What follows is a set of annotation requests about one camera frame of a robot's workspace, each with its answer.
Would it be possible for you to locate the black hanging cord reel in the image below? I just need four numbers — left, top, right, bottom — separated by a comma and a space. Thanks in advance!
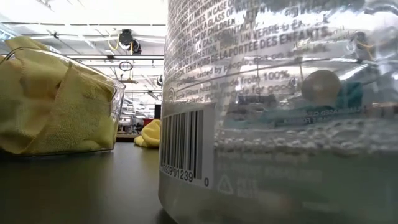
117, 28, 142, 55

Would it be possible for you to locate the black hanging cable ring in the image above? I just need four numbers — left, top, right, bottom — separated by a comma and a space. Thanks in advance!
118, 60, 134, 72

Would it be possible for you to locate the clear plastic basket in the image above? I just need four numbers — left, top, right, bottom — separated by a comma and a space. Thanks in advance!
0, 46, 127, 157

